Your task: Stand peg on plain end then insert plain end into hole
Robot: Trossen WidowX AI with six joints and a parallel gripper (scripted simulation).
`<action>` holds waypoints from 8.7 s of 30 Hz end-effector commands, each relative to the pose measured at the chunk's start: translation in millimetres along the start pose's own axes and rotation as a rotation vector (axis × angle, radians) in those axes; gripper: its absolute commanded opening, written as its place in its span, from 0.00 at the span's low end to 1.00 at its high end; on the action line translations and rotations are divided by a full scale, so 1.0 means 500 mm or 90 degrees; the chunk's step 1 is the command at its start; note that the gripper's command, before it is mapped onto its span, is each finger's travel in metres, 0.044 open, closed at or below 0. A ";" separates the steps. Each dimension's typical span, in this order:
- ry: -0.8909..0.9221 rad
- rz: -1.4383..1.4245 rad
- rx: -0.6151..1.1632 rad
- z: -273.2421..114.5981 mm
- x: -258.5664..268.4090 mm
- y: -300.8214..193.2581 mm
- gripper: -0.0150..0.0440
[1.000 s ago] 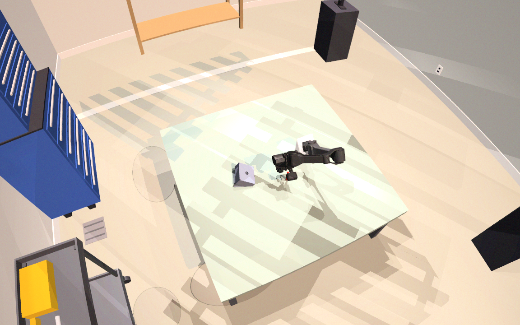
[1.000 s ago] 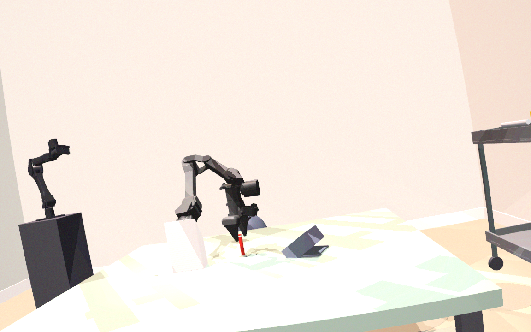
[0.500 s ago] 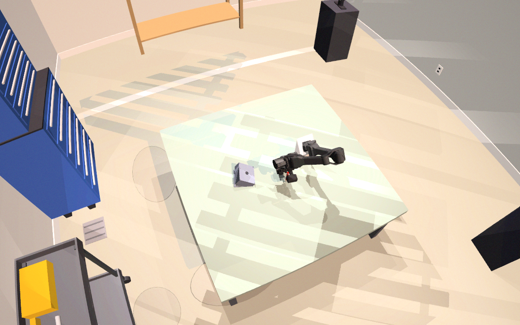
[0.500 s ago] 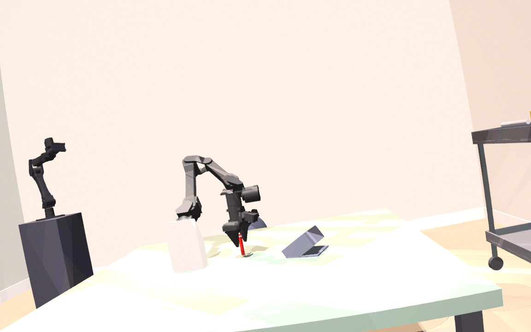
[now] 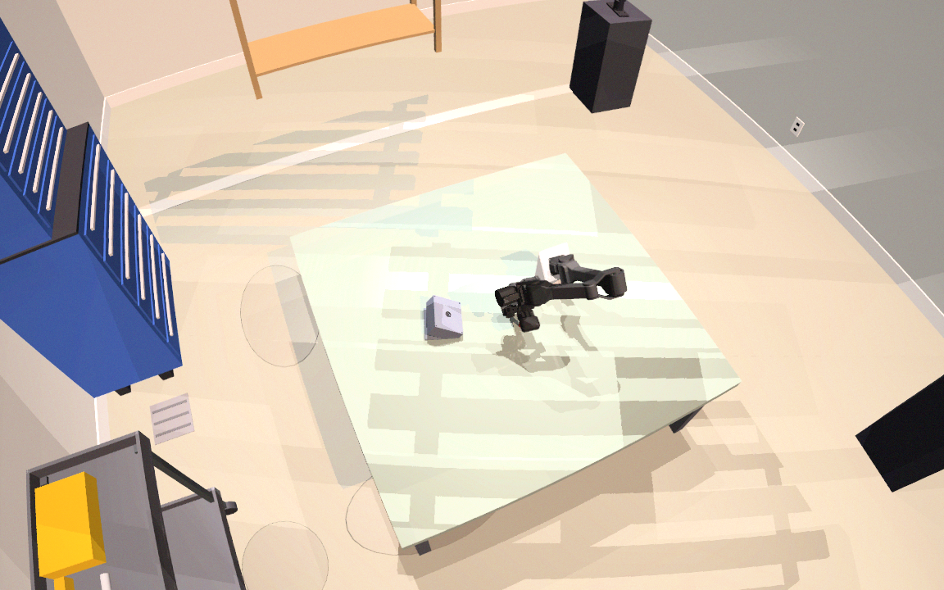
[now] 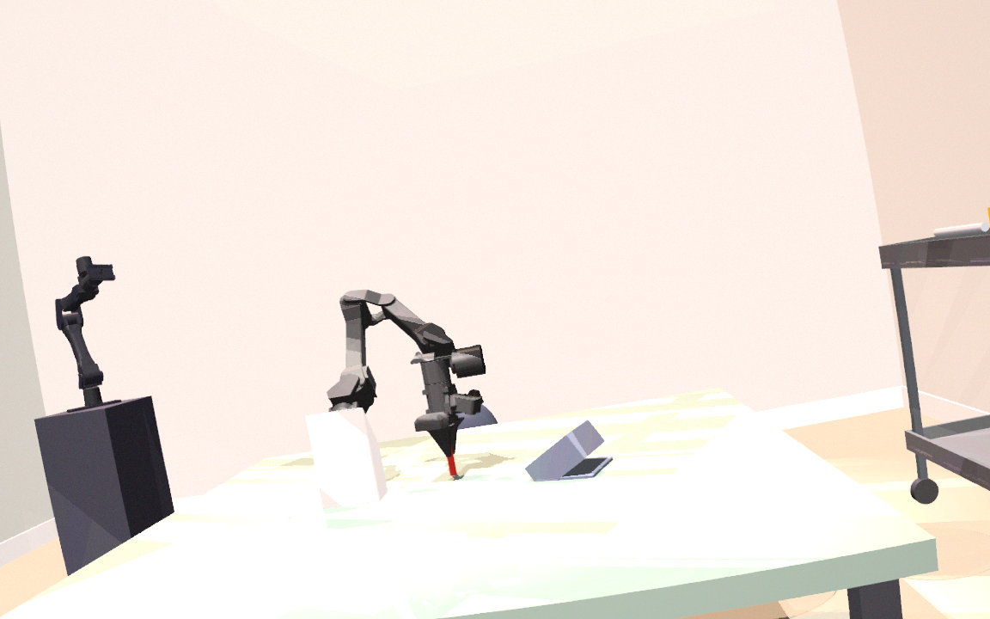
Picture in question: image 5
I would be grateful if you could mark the white square panel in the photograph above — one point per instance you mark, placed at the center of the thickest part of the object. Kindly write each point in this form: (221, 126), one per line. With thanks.
(442, 319)

